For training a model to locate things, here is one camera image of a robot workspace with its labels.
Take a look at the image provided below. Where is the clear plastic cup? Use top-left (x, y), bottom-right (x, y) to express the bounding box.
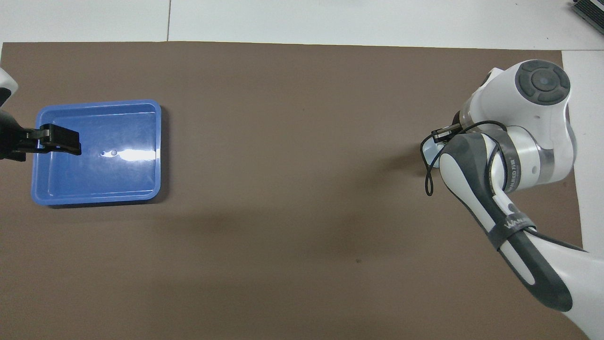
top-left (421, 141), bottom-right (447, 169)

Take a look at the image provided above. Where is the black right arm strap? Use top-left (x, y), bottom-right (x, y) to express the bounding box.
top-left (487, 213), bottom-right (537, 252)

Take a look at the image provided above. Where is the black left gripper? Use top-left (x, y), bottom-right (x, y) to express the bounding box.
top-left (0, 110), bottom-right (82, 162)

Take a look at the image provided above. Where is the blue plastic tray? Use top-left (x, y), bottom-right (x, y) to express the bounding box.
top-left (31, 99), bottom-right (162, 207)

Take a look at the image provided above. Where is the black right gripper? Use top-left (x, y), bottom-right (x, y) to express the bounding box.
top-left (433, 110), bottom-right (468, 143)

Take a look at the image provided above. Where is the brown paper table mat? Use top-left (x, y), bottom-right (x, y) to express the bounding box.
top-left (0, 42), bottom-right (594, 340)

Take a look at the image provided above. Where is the grey ribbed device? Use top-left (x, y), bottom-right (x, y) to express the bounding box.
top-left (570, 0), bottom-right (604, 29)

